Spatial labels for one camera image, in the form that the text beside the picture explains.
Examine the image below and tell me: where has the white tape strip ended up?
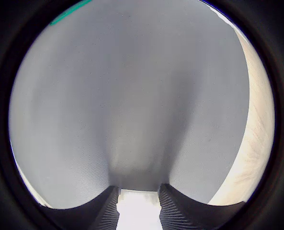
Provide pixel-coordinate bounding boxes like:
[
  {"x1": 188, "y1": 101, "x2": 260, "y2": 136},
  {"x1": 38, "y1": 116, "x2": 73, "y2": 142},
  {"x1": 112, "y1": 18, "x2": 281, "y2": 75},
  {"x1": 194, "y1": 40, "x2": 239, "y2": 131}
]
[{"x1": 205, "y1": 3, "x2": 234, "y2": 26}]

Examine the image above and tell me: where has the dark grey mat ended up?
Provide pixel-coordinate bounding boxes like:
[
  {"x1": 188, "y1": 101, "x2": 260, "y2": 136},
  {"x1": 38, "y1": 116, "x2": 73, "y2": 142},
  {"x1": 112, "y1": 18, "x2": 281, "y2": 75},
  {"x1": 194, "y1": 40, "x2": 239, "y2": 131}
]
[{"x1": 8, "y1": 0, "x2": 250, "y2": 209}]

